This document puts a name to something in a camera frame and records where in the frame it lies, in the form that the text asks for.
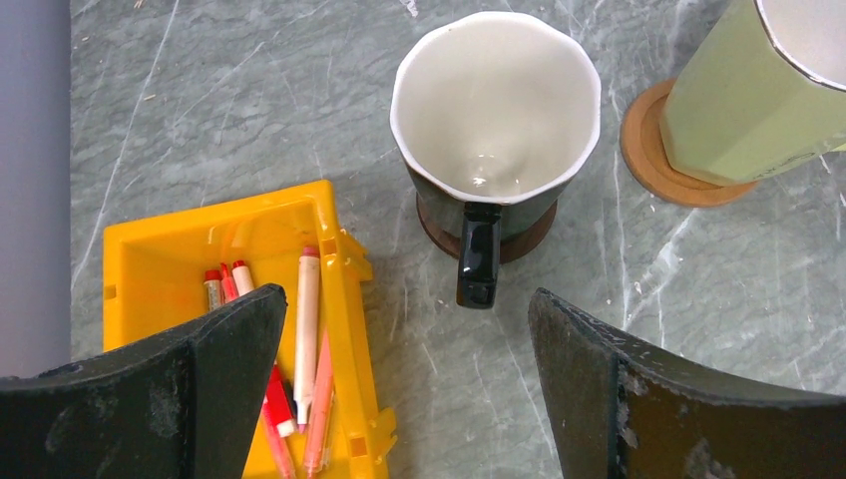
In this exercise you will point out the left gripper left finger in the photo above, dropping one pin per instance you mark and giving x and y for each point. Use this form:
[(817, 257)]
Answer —
[(182, 403)]

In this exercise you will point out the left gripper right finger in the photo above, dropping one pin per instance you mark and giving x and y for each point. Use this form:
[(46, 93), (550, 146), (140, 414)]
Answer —
[(621, 407)]

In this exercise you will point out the dark brown wooden coaster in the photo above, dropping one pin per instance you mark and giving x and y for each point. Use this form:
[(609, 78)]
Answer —
[(512, 247)]

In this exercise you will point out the light wooden coaster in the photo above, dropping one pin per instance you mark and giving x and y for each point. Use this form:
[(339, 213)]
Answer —
[(644, 153)]

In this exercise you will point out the black mug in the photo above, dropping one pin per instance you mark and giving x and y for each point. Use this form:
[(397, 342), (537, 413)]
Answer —
[(493, 115)]

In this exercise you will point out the green mug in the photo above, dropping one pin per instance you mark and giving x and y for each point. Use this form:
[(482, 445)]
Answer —
[(762, 94)]

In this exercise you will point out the red white marker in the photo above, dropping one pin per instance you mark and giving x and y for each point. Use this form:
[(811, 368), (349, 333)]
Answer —
[(276, 404)]

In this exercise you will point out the small red capped marker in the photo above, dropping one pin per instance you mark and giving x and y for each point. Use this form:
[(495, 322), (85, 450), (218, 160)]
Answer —
[(212, 284)]

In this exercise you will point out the yellow plastic bin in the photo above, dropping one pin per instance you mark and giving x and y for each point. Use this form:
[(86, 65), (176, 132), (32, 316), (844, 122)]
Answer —
[(153, 273)]

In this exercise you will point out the pink pen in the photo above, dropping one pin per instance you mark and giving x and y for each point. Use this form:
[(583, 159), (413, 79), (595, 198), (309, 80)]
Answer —
[(313, 459)]

